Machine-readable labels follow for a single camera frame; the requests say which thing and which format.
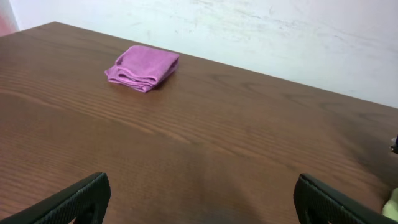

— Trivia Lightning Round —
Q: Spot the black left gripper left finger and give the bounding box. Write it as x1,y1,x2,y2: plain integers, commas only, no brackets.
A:
1,172,111,224

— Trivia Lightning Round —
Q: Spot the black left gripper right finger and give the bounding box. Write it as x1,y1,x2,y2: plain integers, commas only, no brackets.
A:
293,174,397,224

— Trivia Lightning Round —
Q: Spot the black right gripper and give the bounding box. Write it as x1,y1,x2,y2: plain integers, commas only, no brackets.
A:
391,136,398,154

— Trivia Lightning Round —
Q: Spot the light green cloth with tag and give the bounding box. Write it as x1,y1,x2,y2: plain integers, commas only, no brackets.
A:
382,188,398,222

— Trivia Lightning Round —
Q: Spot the folded purple cloth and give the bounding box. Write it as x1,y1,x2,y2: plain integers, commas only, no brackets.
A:
104,45,180,93

